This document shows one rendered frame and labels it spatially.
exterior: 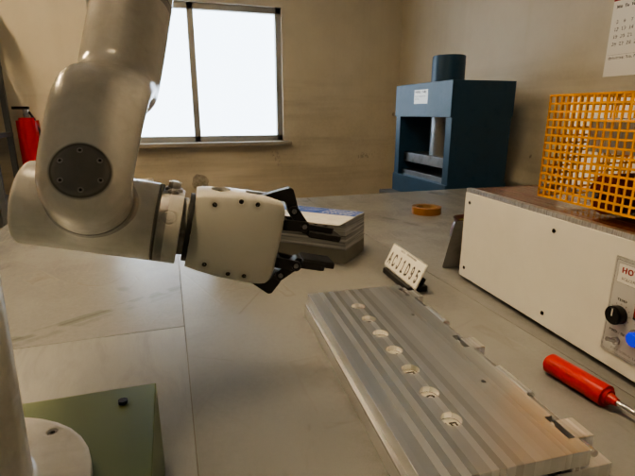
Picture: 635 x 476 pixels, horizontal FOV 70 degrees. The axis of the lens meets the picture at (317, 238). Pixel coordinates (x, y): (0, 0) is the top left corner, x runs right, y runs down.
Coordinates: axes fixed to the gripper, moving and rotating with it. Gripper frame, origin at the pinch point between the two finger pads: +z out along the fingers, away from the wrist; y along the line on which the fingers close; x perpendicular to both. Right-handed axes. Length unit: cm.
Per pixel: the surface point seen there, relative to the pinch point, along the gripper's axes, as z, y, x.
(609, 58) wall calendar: 173, -83, -148
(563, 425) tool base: 24.5, 10.4, 18.0
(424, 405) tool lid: 12.0, 12.8, 12.0
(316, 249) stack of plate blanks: 16, 13, -52
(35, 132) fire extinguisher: -128, 29, -336
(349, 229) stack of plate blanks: 22, 6, -49
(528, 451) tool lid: 18.1, 11.4, 20.8
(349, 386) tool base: 7.0, 16.4, 3.2
